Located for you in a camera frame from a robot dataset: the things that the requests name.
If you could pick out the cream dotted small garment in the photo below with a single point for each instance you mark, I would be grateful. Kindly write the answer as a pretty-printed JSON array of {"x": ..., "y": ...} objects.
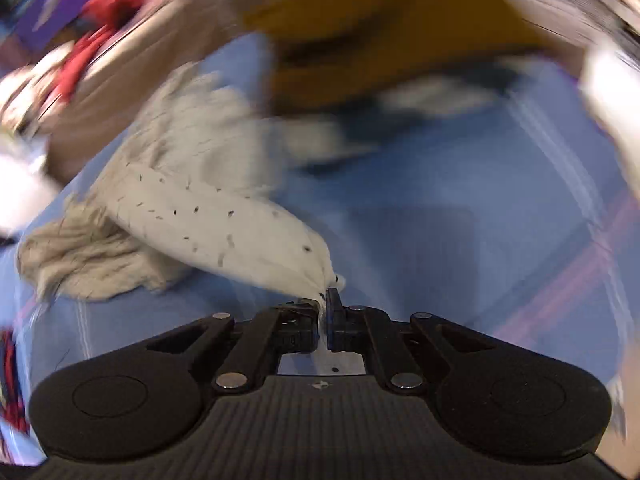
[{"x": 188, "y": 188}]

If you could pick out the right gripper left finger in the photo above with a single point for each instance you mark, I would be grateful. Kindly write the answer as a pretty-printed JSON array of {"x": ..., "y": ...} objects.
[{"x": 225, "y": 355}]

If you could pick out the brown massage bed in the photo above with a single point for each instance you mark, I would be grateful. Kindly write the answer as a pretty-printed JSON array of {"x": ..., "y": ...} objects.
[{"x": 166, "y": 34}]

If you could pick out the mustard and navy garment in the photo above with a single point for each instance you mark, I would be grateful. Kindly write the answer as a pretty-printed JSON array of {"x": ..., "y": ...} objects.
[{"x": 347, "y": 75}]

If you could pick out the blue plaid blanket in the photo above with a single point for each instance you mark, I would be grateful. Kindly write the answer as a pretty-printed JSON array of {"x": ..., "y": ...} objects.
[{"x": 513, "y": 221}]

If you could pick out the red padded jacket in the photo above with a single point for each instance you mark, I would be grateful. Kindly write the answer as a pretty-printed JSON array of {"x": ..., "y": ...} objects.
[{"x": 109, "y": 17}]

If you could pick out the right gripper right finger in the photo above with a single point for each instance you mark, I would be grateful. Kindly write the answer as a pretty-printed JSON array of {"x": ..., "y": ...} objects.
[{"x": 416, "y": 355}]

